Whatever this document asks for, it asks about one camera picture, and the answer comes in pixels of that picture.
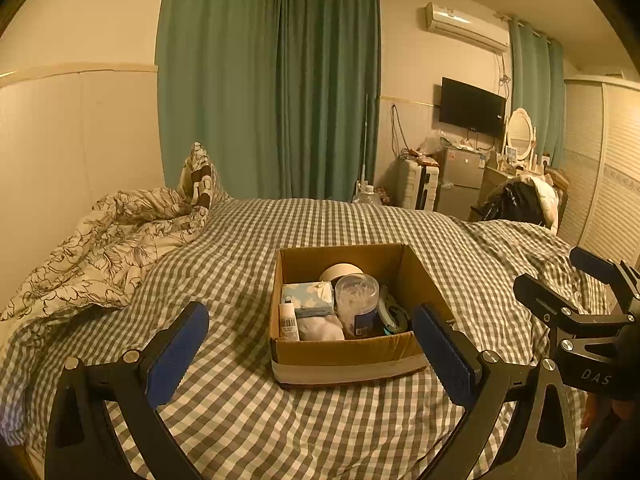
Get cream jacket on chair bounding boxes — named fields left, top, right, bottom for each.
left=522, top=176, right=560, bottom=233

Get blue tissue pack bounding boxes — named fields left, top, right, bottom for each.
left=280, top=280, right=336, bottom=318

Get pale green plastic clip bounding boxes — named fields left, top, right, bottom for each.
left=378, top=286, right=414, bottom=337

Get clear plastic jar blue label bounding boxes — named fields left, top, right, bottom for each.
left=334, top=274, right=380, bottom=338

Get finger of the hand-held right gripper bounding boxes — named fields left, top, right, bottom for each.
left=513, top=273, right=583, bottom=332
left=569, top=246, right=640, bottom=317

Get white air conditioner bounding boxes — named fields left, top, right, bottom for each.
left=424, top=2, right=510, bottom=54

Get patterned brown white pillow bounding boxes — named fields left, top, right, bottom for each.
left=179, top=141, right=232, bottom=208

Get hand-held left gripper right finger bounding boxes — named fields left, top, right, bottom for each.
left=411, top=302, right=581, bottom=480

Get grey checkered bed sheet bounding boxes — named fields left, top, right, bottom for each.
left=0, top=195, right=613, bottom=480

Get narrow green curtain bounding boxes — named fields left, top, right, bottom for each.
left=507, top=15, right=566, bottom=161

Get white mop pole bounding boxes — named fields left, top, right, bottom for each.
left=357, top=93, right=372, bottom=196

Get brown tape roll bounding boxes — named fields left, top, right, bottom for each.
left=319, top=262, right=364, bottom=284

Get clear plastic bag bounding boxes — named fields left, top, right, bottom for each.
left=419, top=134, right=451, bottom=156

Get white suitcase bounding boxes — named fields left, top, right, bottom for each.
left=396, top=156, right=441, bottom=211

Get wide green curtain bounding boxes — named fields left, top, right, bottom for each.
left=156, top=0, right=282, bottom=200

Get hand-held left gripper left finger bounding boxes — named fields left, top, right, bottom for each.
left=44, top=301, right=211, bottom=480

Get white oval vanity mirror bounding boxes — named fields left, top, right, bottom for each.
left=504, top=108, right=535, bottom=157

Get small white tube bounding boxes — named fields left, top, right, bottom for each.
left=278, top=297, right=300, bottom=342

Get black wall television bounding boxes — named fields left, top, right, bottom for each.
left=440, top=77, right=507, bottom=137

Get wooden dressing table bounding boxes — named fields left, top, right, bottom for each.
left=479, top=165, right=521, bottom=208

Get white louvered wardrobe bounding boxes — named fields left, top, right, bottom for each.
left=557, top=76, right=640, bottom=266

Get floral white duvet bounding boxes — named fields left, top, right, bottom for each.
left=0, top=186, right=211, bottom=323

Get cardboard box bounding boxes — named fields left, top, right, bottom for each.
left=269, top=243, right=457, bottom=391

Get black clothing pile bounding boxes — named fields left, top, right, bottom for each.
left=470, top=181, right=546, bottom=226

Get silver small fridge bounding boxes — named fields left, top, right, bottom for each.
left=436, top=146, right=487, bottom=216

